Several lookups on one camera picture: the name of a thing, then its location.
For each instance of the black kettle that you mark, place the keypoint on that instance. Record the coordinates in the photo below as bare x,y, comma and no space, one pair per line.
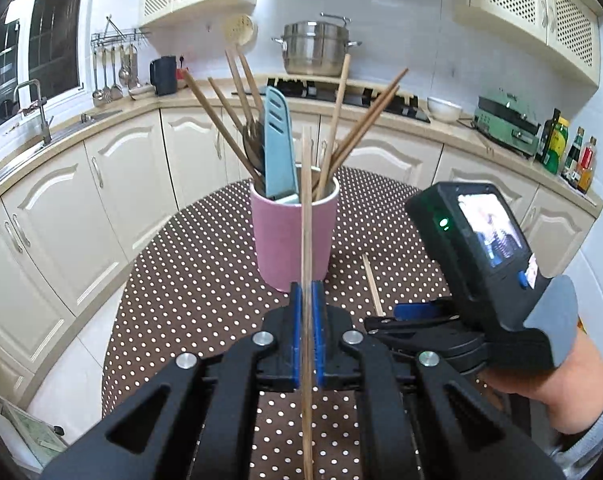
162,77

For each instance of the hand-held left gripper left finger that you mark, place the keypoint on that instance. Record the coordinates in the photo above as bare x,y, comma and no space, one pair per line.
296,335

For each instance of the steel serving spoon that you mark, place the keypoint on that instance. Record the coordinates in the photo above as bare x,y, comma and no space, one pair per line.
124,75

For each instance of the dark oil bottle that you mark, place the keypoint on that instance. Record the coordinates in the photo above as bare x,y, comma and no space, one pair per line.
547,135

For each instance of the green electric cooker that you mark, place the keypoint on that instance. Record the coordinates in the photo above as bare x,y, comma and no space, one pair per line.
501,125

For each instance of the brown polka-dot tablecloth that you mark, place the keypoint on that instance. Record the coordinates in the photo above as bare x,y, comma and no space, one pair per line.
196,280

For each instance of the pink cup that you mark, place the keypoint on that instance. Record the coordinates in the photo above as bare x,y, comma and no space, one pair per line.
286,245

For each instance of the person's right hand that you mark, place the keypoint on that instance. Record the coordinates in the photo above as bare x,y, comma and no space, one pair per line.
571,390

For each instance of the steel slotted spoon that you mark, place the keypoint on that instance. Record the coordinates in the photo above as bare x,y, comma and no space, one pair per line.
107,94

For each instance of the steel faucet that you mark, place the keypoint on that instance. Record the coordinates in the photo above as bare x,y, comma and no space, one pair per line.
44,120

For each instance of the yellow-green bottle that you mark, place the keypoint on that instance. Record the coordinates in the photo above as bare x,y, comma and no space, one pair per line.
556,147

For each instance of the bunch of wooden chopsticks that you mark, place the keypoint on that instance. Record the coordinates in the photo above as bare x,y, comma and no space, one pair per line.
338,110

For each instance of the single wooden chopstick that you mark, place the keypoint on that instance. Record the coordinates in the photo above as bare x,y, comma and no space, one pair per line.
307,260
372,285

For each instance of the steel kitchen sink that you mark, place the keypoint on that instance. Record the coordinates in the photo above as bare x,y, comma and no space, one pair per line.
99,116

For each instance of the black gas stove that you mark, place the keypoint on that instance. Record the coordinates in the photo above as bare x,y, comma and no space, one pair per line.
301,87

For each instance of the white plate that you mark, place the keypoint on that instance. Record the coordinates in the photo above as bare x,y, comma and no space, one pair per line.
140,92

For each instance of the light blue sheathed knife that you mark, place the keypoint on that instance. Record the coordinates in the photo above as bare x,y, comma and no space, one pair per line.
279,150

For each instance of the dark sauce bottle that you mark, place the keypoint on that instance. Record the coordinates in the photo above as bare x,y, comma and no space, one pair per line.
574,157

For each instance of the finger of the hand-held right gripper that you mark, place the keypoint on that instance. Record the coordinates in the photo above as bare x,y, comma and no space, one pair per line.
416,310
421,331

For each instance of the pale green flat box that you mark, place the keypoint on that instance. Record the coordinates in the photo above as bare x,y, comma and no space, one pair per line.
29,430

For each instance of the steel ladle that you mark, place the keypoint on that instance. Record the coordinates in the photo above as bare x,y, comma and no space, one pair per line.
97,94

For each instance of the kitchen window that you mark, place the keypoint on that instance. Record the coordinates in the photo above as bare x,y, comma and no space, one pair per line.
51,35

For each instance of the white bowl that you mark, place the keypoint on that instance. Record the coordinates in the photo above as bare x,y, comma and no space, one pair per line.
445,109

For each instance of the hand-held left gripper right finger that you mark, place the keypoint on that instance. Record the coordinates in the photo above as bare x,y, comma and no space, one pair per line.
318,335

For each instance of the cream base cabinets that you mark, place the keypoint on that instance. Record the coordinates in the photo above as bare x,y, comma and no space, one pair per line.
131,160

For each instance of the steel steamer pot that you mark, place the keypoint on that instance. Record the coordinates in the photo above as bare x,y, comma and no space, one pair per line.
311,55

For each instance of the person's right forearm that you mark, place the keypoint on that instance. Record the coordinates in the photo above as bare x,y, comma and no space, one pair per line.
599,440

